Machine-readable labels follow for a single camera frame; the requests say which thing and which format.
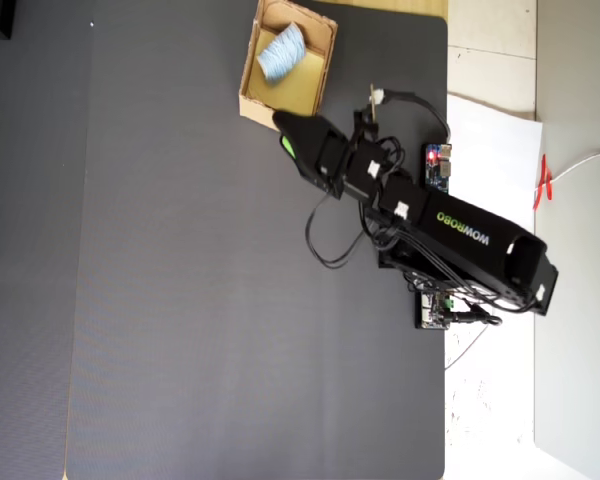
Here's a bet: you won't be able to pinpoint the yellow sheet lining box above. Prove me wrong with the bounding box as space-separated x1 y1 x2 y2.
247 28 326 114

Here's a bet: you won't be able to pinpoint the blue circuit board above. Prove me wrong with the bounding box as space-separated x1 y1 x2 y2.
422 143 455 190

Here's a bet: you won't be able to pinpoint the black power plug cable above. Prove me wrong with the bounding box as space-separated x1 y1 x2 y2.
447 309 504 326

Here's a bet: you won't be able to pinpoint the black table mat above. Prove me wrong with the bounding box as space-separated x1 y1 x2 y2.
63 0 449 480

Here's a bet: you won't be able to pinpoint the red star decoration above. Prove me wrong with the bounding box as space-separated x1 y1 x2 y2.
532 153 556 212

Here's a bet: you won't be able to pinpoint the light blue yarn block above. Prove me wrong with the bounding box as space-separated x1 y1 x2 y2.
256 22 307 84

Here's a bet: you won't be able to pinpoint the circuit board with green terminal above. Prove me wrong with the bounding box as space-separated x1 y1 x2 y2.
413 289 456 330

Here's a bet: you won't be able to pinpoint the white cord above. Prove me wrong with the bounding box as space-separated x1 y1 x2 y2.
549 149 600 184

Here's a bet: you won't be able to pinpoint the open cardboard box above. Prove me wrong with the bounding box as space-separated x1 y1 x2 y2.
238 0 340 130

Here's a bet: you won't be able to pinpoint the thin black servo wires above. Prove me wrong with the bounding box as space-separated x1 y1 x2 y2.
303 192 416 271

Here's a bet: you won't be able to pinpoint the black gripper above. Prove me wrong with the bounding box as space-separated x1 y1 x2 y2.
272 110 354 199

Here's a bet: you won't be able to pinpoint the white paper sheet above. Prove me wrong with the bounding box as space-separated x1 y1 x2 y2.
443 92 546 480

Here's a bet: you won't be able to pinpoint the camera circuit board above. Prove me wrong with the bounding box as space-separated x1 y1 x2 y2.
367 83 387 124

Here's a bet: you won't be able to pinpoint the thick black camera cable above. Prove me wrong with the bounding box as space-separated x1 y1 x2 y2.
382 88 454 149

